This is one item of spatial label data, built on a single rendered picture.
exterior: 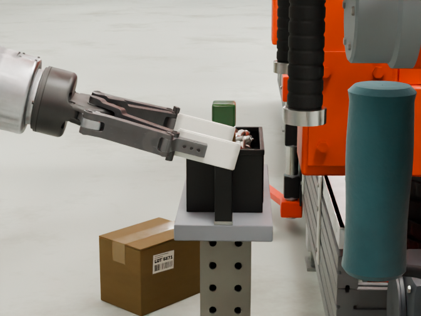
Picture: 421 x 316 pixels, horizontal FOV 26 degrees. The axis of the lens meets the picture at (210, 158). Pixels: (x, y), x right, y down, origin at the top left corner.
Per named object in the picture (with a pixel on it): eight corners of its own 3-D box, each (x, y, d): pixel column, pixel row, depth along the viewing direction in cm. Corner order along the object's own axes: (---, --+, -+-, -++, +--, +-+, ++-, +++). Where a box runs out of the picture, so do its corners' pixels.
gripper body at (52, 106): (38, 70, 97) (123, 92, 98) (48, 59, 105) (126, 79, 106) (22, 136, 98) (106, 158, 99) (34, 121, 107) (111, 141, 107)
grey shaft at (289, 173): (301, 221, 288) (304, 63, 276) (283, 221, 288) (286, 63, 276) (299, 213, 296) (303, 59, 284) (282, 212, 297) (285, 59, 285)
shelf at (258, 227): (272, 242, 156) (273, 225, 155) (173, 241, 157) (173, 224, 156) (267, 177, 198) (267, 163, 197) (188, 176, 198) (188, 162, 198)
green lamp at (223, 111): (235, 128, 151) (235, 104, 150) (211, 128, 151) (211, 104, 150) (235, 123, 155) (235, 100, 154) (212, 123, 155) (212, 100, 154)
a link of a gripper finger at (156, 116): (86, 126, 103) (82, 123, 104) (173, 140, 109) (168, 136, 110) (94, 94, 102) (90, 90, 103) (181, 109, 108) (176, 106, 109)
